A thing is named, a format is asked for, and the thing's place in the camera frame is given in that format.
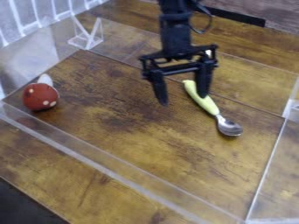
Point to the red toy mushroom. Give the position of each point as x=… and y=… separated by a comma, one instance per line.
x=40, y=95

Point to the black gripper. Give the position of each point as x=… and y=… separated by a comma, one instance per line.
x=179, y=57

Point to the green handled metal spoon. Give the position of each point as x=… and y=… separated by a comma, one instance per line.
x=227, y=127

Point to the clear acrylic enclosure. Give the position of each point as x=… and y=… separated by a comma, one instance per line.
x=111, y=158

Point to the clear acrylic triangular bracket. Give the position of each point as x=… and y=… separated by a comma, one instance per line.
x=86, y=40

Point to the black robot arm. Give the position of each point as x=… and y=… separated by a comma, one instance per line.
x=182, y=6

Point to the black strip on table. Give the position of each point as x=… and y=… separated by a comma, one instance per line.
x=238, y=17

